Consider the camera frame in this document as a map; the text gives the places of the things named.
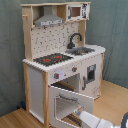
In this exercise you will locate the black toy faucet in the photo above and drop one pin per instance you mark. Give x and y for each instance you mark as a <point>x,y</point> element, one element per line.
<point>73,40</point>

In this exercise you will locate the white cabinet door with window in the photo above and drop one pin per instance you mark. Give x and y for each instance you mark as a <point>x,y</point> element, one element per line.
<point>90,76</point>

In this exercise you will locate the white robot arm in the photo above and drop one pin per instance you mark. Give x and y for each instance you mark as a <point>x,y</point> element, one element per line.
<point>107,124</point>

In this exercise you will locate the black toy stovetop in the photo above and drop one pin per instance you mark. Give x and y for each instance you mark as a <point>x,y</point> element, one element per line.
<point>52,59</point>

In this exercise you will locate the grey range hood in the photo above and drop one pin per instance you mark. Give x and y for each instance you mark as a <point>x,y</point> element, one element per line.
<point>48,18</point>

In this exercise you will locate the wooden toy kitchen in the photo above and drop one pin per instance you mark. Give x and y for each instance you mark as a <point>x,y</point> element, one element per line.
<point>46,40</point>

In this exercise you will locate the toy microwave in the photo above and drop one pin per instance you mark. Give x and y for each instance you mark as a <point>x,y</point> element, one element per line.
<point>78,11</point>

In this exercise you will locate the grey toy sink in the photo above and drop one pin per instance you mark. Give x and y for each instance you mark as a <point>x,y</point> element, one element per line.
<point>79,51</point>

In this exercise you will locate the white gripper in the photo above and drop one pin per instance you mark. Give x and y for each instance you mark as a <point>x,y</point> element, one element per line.
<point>89,119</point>

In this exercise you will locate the white oven door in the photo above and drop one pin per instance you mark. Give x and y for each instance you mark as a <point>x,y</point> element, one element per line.
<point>63,102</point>

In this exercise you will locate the red right oven knob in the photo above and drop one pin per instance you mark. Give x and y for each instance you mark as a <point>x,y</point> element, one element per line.
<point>74,69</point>

